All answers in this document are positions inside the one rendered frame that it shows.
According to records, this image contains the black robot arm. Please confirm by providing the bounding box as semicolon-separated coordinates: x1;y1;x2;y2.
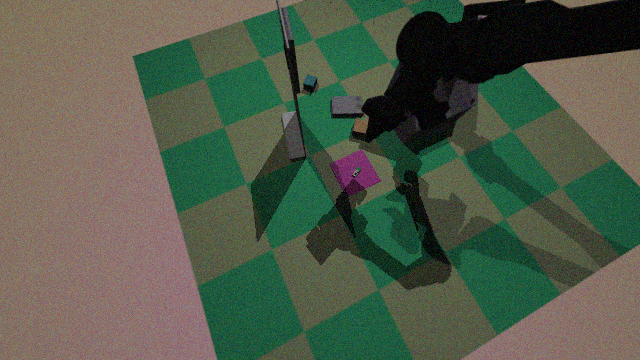
396;0;640;131

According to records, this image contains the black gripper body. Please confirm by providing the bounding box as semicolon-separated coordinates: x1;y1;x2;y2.
361;66;439;132

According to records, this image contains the magenta square zone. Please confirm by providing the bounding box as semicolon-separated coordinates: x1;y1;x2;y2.
330;149;381;197

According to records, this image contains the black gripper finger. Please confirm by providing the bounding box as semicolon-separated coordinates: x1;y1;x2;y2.
365;118;384;143
374;114;409;139

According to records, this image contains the black panel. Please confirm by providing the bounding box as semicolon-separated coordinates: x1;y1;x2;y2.
276;0;306;161

